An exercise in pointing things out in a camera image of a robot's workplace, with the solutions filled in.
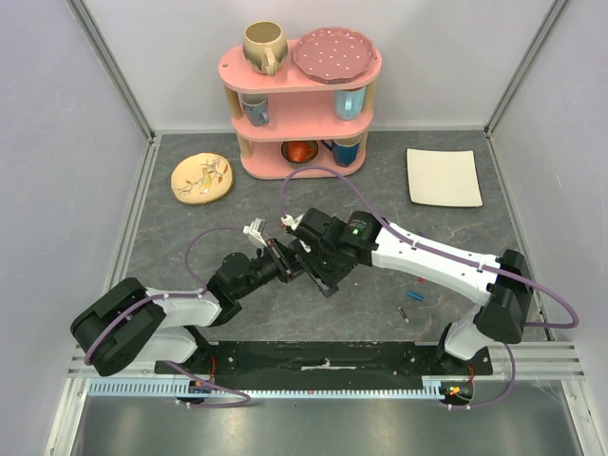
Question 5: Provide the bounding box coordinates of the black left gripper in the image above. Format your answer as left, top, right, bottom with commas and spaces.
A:
235, 237, 307, 299

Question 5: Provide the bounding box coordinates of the black remote control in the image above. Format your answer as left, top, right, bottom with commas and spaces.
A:
295, 255, 338, 298

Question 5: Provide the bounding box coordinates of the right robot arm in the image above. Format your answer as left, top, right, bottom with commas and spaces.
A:
281, 208, 533, 374

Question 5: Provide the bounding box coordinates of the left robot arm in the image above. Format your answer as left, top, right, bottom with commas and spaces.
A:
70, 238, 301, 376

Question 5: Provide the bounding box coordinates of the dark battery near base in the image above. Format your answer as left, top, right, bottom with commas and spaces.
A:
398, 307, 409, 323

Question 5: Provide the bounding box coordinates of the blue battery near right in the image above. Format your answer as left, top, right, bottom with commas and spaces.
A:
407, 291, 424, 301

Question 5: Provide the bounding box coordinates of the dark blue mug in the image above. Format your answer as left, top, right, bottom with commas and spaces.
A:
321, 136, 361, 167

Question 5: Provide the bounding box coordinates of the orange red cup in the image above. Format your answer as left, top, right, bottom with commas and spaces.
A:
287, 142, 316, 163

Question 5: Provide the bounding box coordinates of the beige bird pattern plate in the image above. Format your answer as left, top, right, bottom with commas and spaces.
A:
170, 152, 234, 205

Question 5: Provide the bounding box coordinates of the pink three-tier shelf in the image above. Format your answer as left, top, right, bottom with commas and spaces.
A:
218, 45, 382, 180

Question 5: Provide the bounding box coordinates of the white square plate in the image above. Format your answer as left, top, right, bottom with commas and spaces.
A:
406, 148, 483, 208

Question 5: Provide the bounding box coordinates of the grey blue mug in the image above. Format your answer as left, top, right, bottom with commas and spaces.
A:
240, 93, 270, 127

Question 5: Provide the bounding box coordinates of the light blue mug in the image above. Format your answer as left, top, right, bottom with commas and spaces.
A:
334, 86, 366, 121

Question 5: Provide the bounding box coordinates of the pink dotted plate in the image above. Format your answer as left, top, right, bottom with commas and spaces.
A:
293, 27, 379, 85

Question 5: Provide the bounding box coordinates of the beige ceramic mug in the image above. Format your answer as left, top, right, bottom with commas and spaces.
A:
242, 21, 289, 77

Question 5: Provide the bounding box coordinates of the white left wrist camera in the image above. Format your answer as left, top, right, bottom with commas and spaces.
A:
242, 218, 267, 249

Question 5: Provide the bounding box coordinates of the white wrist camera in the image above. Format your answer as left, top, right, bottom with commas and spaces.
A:
242, 218, 267, 249
280, 214, 310, 253

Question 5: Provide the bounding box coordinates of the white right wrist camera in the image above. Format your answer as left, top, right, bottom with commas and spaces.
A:
280, 214, 310, 253

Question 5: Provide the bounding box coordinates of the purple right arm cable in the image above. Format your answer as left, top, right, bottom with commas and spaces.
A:
278, 165, 580, 412

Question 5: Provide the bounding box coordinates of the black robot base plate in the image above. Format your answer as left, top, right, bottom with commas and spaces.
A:
182, 341, 493, 390

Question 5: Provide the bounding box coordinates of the slotted cable duct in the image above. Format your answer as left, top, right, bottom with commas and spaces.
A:
88, 378, 473, 400

